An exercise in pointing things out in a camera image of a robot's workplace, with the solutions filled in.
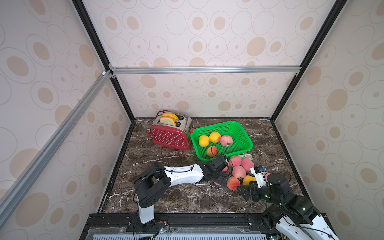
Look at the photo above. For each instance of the red polka dot toaster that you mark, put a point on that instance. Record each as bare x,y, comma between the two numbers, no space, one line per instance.
171,137

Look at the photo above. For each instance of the black frame post right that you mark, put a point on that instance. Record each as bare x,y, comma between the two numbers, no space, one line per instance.
325,29

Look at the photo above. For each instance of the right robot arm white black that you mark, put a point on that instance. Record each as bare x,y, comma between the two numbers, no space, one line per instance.
292,215

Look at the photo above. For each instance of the green plastic basket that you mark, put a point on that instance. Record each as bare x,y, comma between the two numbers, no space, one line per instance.
242,142

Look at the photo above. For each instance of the black front rail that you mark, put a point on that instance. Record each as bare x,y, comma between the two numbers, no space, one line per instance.
188,227

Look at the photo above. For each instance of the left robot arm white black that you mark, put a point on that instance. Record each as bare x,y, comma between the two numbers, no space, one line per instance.
152,184

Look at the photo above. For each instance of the bread slice in toaster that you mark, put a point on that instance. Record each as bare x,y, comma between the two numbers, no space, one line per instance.
170,115
168,121

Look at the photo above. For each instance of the yellow orange peach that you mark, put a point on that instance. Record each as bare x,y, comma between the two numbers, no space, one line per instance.
248,179

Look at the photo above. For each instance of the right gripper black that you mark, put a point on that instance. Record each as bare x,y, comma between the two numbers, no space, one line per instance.
250,192

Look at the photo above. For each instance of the diagonal aluminium bar left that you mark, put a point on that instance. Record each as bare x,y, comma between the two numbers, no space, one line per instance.
28,177

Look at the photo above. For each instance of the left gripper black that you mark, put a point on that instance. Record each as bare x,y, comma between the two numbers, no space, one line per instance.
220,179

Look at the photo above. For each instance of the pink peach with leaf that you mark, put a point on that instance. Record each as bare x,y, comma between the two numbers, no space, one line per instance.
266,177

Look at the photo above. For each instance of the horizontal aluminium bar back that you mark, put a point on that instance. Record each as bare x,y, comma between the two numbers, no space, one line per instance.
207,70

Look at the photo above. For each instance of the green snack packet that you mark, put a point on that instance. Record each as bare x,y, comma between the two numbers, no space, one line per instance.
246,156

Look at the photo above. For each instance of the black aluminium frame post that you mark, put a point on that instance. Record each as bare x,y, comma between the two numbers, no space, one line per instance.
97,44

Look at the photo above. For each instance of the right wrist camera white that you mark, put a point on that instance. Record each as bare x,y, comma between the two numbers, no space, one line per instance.
259,174

